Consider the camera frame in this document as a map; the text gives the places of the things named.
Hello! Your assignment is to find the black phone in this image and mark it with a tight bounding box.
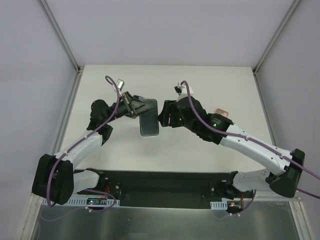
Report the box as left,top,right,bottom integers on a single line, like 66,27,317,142
139,98,159,137

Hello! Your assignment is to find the pink phone case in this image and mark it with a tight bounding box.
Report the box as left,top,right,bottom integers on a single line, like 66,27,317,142
215,108,229,118

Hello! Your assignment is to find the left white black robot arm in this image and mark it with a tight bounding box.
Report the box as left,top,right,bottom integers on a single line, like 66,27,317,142
31,92,158,206

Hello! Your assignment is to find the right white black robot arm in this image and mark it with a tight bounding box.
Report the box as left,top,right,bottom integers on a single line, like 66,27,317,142
158,97,305,198

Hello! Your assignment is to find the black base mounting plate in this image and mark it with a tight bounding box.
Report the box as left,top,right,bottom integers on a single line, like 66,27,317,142
87,168,255,209

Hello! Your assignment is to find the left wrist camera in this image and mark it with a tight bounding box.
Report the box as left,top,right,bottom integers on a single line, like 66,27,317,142
116,79,125,92

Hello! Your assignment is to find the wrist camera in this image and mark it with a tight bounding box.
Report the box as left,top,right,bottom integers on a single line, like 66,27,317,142
174,81,194,102
116,79,125,92

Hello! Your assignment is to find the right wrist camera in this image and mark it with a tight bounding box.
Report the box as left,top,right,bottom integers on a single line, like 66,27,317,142
174,81,194,102

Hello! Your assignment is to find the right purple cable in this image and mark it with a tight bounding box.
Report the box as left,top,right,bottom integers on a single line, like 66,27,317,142
174,80,320,221

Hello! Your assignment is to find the right white cable duct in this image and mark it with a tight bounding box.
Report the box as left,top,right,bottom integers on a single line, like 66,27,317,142
210,200,228,211

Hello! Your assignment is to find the white cable duct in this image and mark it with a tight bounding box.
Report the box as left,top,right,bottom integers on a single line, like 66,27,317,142
210,200,228,211
65,196,120,208

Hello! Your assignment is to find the left white cable duct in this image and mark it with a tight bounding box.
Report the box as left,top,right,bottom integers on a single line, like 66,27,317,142
65,196,120,208

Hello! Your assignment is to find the left aluminium frame post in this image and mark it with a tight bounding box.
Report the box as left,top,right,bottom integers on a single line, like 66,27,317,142
37,0,82,74

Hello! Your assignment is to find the aluminium frame post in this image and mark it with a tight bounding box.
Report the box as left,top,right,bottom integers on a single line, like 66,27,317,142
252,0,303,76
37,0,82,74

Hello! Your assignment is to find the aluminium frame front rail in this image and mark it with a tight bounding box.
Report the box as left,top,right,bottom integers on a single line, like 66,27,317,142
31,175,302,202

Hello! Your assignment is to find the right aluminium frame post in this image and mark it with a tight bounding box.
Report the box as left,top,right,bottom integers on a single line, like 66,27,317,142
252,0,303,76

